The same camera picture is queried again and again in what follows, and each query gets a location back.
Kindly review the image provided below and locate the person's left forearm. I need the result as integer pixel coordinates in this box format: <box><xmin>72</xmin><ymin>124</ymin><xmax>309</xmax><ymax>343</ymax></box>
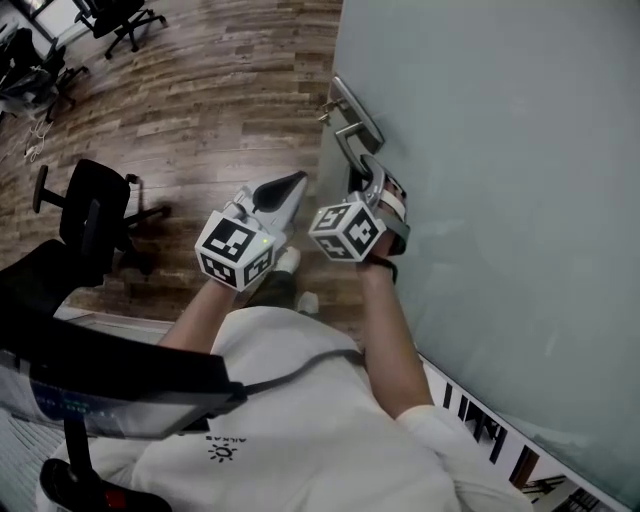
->
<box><xmin>158</xmin><ymin>279</ymin><xmax>236</xmax><ymax>351</ymax></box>

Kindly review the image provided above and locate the black chest-mounted screen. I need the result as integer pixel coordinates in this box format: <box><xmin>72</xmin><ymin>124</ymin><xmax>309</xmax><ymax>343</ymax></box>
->
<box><xmin>0</xmin><ymin>299</ymin><xmax>247</xmax><ymax>441</ymax></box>

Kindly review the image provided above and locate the person's right forearm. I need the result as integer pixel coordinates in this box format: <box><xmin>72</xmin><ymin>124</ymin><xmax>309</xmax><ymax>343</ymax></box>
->
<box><xmin>355</xmin><ymin>252</ymin><xmax>435</xmax><ymax>420</ymax></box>

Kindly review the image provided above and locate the frosted glass door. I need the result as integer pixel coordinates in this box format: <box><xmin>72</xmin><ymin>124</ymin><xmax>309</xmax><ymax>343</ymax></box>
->
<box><xmin>317</xmin><ymin>0</ymin><xmax>640</xmax><ymax>509</ymax></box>

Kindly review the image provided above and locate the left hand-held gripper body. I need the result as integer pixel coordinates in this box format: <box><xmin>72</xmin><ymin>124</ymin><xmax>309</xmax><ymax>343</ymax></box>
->
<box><xmin>194</xmin><ymin>187</ymin><xmax>287</xmax><ymax>292</ymax></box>

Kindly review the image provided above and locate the person's left shoe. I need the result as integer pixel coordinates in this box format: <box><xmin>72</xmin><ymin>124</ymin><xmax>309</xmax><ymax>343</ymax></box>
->
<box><xmin>272</xmin><ymin>247</ymin><xmax>302</xmax><ymax>275</ymax></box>

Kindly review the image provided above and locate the thick black screen cable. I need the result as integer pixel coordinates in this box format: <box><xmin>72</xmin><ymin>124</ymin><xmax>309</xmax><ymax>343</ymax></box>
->
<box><xmin>244</xmin><ymin>349</ymin><xmax>366</xmax><ymax>396</ymax></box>

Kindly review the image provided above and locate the glass partition with blinds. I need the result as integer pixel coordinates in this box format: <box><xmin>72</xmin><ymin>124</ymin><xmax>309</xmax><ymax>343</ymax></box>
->
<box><xmin>0</xmin><ymin>409</ymin><xmax>66</xmax><ymax>501</ymax></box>

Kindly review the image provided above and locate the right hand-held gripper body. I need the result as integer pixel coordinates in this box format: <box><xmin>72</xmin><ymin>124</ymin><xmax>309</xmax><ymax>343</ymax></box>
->
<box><xmin>308</xmin><ymin>169</ymin><xmax>412</xmax><ymax>263</ymax></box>

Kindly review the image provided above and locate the black metal stair railing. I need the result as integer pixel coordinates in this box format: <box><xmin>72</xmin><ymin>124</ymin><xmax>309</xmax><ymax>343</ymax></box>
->
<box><xmin>439</xmin><ymin>382</ymin><xmax>621</xmax><ymax>512</ymax></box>

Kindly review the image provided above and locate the person's dark trouser leg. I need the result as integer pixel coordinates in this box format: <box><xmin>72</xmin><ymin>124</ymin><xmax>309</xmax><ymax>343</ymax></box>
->
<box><xmin>247</xmin><ymin>269</ymin><xmax>297</xmax><ymax>314</ymax></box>

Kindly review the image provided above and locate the silver door lever handle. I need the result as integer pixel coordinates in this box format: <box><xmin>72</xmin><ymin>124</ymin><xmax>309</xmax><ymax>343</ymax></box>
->
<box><xmin>327</xmin><ymin>74</ymin><xmax>387</xmax><ymax>174</ymax></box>

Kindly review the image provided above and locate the person's white shirt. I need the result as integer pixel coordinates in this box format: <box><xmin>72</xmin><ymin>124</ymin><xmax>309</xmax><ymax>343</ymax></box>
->
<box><xmin>34</xmin><ymin>305</ymin><xmax>531</xmax><ymax>512</ymax></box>

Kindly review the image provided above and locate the white floor cable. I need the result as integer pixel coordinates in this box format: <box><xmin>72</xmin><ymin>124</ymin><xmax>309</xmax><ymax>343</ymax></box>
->
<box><xmin>0</xmin><ymin>119</ymin><xmax>54</xmax><ymax>164</ymax></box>

